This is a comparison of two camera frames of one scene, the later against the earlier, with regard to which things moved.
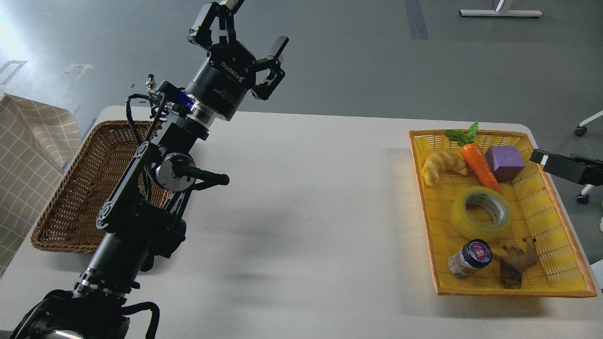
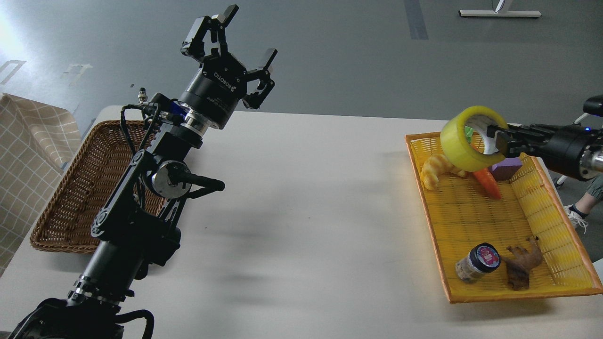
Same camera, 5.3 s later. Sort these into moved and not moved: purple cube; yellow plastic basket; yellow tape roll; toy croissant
Moved: yellow tape roll
Not moved: toy croissant; yellow plastic basket; purple cube
